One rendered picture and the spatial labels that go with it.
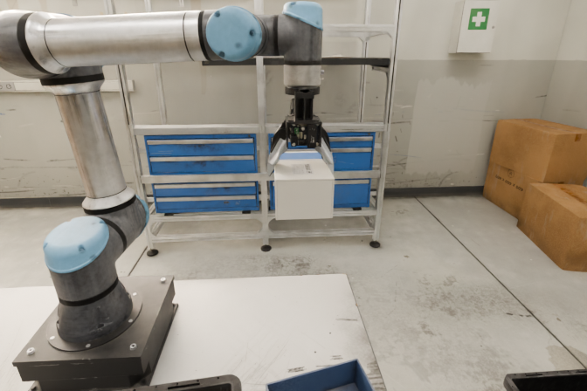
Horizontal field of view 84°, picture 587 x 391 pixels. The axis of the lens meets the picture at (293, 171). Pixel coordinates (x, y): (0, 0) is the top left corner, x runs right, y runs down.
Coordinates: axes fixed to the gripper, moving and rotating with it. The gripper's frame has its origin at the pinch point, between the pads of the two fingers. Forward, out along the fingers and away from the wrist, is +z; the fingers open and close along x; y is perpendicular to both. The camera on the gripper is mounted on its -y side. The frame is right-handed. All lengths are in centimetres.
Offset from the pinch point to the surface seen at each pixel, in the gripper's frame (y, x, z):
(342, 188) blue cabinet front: -139, 43, 65
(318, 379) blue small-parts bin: 22.7, 2.1, 36.7
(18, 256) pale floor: -141, -191, 113
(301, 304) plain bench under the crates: -3.6, 1.1, 41.4
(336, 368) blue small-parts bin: 21.8, 6.0, 35.2
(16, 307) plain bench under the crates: -8, -80, 42
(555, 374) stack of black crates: 14, 66, 52
